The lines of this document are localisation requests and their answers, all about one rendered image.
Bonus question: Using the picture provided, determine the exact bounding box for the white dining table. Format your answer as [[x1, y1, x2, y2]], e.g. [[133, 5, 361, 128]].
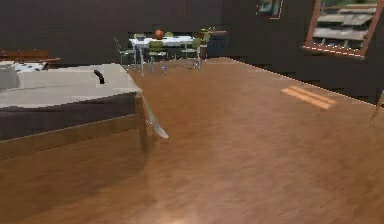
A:
[[128, 35, 202, 76]]

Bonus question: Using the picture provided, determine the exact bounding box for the framed wall picture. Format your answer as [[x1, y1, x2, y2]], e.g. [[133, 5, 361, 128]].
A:
[[255, 0, 284, 20]]

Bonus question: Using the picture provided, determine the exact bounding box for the black curved object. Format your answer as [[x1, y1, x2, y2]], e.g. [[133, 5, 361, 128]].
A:
[[93, 69, 106, 85]]

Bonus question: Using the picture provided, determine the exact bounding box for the grey baseball bat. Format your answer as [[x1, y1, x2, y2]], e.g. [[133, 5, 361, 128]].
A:
[[141, 94, 170, 140]]

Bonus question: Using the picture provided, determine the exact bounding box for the wooden bed with grey cover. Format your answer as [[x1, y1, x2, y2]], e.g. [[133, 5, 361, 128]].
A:
[[0, 61, 148, 162]]

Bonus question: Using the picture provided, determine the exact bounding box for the white patterned pillow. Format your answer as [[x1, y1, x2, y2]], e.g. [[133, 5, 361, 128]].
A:
[[11, 61, 48, 73]]

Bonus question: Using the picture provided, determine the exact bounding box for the brown wooden side table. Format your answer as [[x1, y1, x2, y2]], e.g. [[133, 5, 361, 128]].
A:
[[0, 49, 62, 70]]

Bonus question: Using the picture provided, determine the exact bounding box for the wooden framed window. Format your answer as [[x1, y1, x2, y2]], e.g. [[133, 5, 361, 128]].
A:
[[302, 0, 384, 60]]

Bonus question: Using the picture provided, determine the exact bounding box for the dark cabinet with wooden top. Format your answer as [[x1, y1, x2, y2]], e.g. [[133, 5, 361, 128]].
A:
[[199, 29, 230, 60]]

